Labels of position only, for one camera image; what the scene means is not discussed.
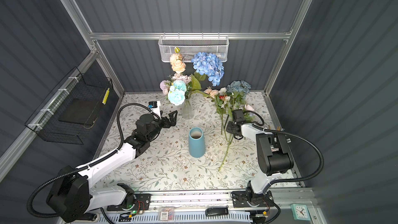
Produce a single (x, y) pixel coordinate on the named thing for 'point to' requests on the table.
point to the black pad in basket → (80, 111)
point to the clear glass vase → (187, 109)
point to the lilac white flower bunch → (165, 85)
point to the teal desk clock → (300, 212)
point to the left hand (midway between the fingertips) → (170, 111)
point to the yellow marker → (105, 97)
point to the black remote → (216, 211)
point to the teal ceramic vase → (196, 143)
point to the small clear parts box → (166, 213)
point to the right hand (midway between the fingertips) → (233, 128)
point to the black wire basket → (44, 123)
